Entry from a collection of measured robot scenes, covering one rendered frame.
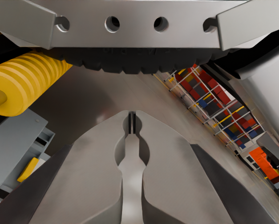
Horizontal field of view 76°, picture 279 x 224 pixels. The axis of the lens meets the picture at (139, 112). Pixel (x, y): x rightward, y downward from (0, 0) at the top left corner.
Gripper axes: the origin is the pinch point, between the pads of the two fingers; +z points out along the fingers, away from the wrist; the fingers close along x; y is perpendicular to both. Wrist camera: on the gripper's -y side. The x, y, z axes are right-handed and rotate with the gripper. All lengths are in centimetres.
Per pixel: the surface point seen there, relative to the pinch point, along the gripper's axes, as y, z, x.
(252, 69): 3.3, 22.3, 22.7
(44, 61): 0.9, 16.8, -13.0
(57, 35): -3.9, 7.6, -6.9
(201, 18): -5.6, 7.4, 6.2
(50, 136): 37, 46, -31
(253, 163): 505, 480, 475
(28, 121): 25, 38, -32
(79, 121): 55, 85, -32
